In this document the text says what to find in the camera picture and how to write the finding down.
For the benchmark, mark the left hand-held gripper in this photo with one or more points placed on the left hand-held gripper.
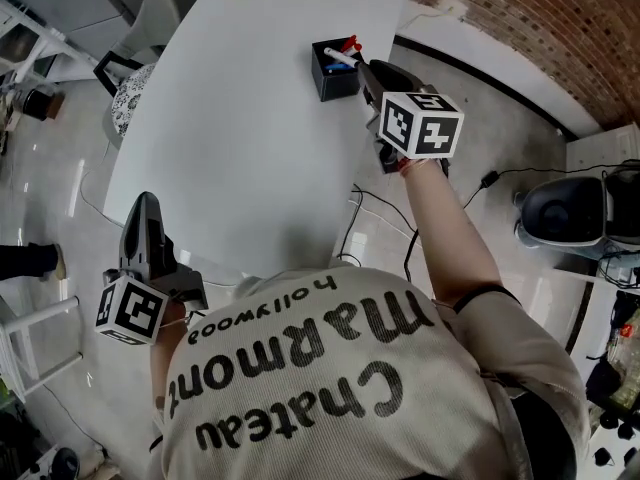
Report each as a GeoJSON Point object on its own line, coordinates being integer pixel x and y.
{"type": "Point", "coordinates": [135, 310]}

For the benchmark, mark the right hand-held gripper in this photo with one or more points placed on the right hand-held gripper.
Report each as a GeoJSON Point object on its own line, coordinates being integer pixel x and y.
{"type": "Point", "coordinates": [422, 123]}

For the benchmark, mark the black square pen holder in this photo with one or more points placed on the black square pen holder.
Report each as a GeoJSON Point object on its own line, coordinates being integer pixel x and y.
{"type": "Point", "coordinates": [336, 86]}

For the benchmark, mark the white pen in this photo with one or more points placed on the white pen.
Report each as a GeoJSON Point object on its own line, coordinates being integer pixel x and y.
{"type": "Point", "coordinates": [341, 57]}

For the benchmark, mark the red pen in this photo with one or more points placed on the red pen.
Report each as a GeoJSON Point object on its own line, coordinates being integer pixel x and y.
{"type": "Point", "coordinates": [351, 44]}

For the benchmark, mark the blue pen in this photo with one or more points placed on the blue pen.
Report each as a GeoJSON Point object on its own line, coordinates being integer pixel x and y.
{"type": "Point", "coordinates": [336, 68]}

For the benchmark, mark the person's right forearm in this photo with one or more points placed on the person's right forearm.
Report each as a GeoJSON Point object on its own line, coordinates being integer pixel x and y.
{"type": "Point", "coordinates": [450, 228]}

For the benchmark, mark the person's left forearm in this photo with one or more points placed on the person's left forearm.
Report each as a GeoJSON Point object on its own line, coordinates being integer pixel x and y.
{"type": "Point", "coordinates": [161, 368]}

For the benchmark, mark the white metal stool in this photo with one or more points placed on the white metal stool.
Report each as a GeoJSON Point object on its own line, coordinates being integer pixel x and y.
{"type": "Point", "coordinates": [35, 318]}

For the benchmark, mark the white chair with patterned cushion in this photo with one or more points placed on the white chair with patterned cushion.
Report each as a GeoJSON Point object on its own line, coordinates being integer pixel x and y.
{"type": "Point", "coordinates": [131, 93]}

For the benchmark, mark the black pot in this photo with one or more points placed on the black pot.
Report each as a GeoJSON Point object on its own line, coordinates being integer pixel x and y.
{"type": "Point", "coordinates": [37, 103]}

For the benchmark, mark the black and white appliance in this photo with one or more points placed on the black and white appliance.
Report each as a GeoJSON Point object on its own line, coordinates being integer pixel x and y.
{"type": "Point", "coordinates": [562, 213]}

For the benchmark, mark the beige printed shirt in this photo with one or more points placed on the beige printed shirt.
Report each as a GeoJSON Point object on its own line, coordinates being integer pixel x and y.
{"type": "Point", "coordinates": [325, 393]}

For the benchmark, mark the white cabinet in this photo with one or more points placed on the white cabinet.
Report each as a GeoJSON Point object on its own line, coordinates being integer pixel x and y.
{"type": "Point", "coordinates": [605, 145]}

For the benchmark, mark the white shelf unit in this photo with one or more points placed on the white shelf unit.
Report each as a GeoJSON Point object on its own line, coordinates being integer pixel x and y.
{"type": "Point", "coordinates": [30, 38]}

